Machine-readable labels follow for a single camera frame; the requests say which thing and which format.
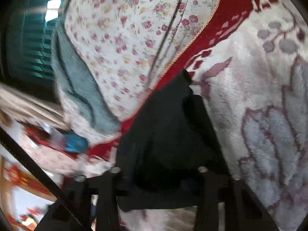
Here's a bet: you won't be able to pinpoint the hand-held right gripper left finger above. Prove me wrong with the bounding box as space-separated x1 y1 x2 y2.
65 167 121 231

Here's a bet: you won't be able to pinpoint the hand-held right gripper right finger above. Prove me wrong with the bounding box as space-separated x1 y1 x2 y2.
194 166 268 231

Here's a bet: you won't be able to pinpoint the black pants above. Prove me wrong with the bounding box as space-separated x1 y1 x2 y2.
115 69 232 213

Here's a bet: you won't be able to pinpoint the pale pink cloth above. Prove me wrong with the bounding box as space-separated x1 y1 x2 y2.
20 125 113 179

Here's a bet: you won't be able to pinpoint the grey-teal cloth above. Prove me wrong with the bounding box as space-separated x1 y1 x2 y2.
50 26 121 136

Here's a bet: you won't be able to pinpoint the white red plush blanket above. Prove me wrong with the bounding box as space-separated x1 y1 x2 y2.
85 0 308 231

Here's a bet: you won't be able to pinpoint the beige cloth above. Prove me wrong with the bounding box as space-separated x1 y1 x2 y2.
0 83 70 128

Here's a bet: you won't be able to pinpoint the floral quilt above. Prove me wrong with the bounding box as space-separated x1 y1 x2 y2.
60 0 222 147

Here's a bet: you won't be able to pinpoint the teal slatted window blind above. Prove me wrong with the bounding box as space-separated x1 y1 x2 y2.
4 0 71 90

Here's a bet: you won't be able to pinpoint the small red wall ornament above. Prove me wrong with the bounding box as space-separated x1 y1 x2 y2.
19 206 42 226

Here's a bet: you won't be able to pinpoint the black cable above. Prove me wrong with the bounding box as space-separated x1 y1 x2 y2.
0 126 88 231

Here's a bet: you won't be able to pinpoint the red knot wall decoration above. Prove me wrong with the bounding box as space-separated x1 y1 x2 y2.
0 163 58 203

